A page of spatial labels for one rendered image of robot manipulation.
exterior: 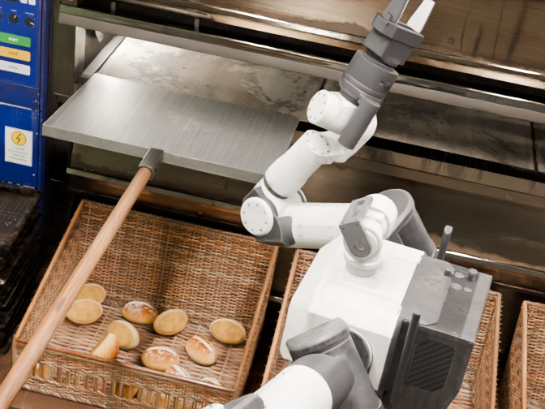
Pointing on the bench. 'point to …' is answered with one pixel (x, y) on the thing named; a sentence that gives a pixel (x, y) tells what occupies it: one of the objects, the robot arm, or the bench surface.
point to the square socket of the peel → (152, 161)
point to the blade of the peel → (173, 127)
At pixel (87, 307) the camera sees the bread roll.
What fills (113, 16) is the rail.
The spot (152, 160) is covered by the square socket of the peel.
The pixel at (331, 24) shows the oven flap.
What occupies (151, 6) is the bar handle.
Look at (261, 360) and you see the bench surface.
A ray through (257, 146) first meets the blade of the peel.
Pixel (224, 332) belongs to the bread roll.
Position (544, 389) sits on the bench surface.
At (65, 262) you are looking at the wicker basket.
